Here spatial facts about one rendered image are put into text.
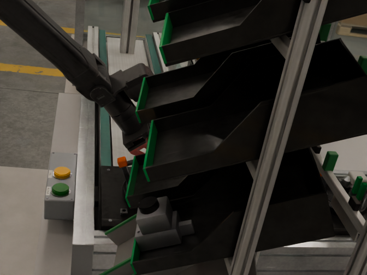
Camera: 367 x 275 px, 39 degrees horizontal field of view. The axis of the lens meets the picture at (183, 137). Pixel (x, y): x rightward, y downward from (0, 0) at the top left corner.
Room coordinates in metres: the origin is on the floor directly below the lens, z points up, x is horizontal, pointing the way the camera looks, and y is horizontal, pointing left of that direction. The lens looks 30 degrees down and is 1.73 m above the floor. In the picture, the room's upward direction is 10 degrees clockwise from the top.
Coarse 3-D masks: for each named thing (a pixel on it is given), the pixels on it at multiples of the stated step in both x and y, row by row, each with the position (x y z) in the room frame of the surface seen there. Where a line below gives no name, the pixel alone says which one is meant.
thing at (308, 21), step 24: (312, 0) 0.51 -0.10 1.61; (312, 24) 0.51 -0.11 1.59; (288, 48) 0.52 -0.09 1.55; (312, 48) 0.51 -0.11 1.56; (288, 72) 0.51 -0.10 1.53; (288, 96) 0.51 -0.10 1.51; (288, 120) 0.51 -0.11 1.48; (264, 144) 0.52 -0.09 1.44; (264, 168) 0.51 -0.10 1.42; (264, 192) 0.51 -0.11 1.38; (264, 216) 0.51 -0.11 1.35; (240, 240) 0.52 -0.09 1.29; (360, 240) 0.56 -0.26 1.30; (240, 264) 0.51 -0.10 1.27; (360, 264) 0.55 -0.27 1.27
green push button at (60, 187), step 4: (56, 184) 0.99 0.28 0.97; (60, 184) 1.00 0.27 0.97; (64, 184) 1.00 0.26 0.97; (52, 188) 0.98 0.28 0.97; (56, 188) 0.98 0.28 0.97; (60, 188) 0.98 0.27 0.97; (64, 188) 0.98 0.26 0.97; (68, 188) 0.99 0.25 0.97; (52, 192) 0.97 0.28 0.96; (56, 192) 0.97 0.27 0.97; (60, 192) 0.97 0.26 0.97; (64, 192) 0.97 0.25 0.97; (68, 192) 0.98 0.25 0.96
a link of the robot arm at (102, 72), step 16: (0, 0) 0.80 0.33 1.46; (16, 0) 0.82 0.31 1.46; (0, 16) 0.81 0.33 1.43; (16, 16) 0.82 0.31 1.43; (32, 16) 0.84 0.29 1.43; (48, 16) 0.88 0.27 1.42; (16, 32) 0.84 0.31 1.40; (32, 32) 0.84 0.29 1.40; (48, 32) 0.86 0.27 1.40; (64, 32) 0.90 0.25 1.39; (48, 48) 0.87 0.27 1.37; (64, 48) 0.88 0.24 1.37; (80, 48) 0.92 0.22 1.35; (64, 64) 0.89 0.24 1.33; (80, 64) 0.90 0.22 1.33; (96, 64) 0.94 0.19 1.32; (80, 80) 0.91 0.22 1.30; (96, 80) 0.92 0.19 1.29
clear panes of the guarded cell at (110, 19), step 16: (96, 0) 2.28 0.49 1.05; (112, 0) 2.30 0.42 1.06; (144, 0) 2.33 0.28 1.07; (96, 16) 2.28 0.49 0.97; (112, 16) 2.30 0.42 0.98; (144, 16) 2.33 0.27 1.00; (112, 32) 2.30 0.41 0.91; (144, 32) 2.33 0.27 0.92; (160, 32) 2.35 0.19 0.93; (336, 32) 2.49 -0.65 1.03; (352, 32) 2.35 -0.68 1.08; (352, 48) 2.31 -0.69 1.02
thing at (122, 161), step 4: (124, 156) 1.01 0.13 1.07; (120, 160) 1.00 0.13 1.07; (124, 160) 0.99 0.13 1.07; (128, 160) 1.01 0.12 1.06; (132, 160) 1.01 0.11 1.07; (120, 164) 0.99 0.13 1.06; (124, 164) 0.99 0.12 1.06; (128, 164) 1.00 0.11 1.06; (124, 168) 1.00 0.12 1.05; (124, 172) 1.00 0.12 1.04; (128, 172) 1.00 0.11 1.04; (128, 176) 1.00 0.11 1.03; (128, 180) 1.00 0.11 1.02
